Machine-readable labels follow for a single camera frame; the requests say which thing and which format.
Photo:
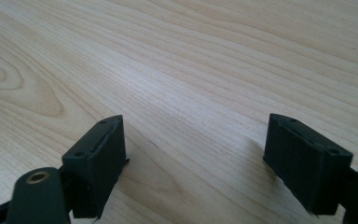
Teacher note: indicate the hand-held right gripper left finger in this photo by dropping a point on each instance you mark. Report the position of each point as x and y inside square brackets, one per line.
[101, 161]

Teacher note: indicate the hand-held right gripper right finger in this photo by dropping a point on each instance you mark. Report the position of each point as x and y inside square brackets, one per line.
[304, 168]

